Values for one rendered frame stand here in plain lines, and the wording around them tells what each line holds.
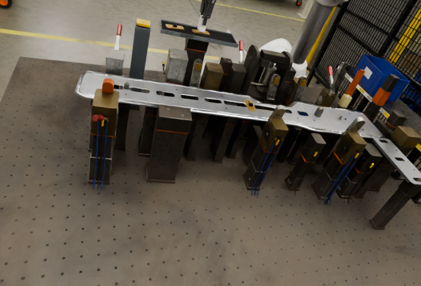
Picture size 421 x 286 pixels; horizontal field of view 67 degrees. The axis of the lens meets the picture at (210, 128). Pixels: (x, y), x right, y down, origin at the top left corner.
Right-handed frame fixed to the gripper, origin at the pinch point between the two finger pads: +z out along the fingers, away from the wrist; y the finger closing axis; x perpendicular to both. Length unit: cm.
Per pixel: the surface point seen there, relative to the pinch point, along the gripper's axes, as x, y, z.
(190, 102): 11.5, -37.2, 20.2
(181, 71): 12.3, -21.3, 14.9
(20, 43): 109, 215, 120
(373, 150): -66, -66, 22
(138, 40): 28.3, 0.0, 12.2
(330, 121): -54, -48, 20
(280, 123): -20, -56, 16
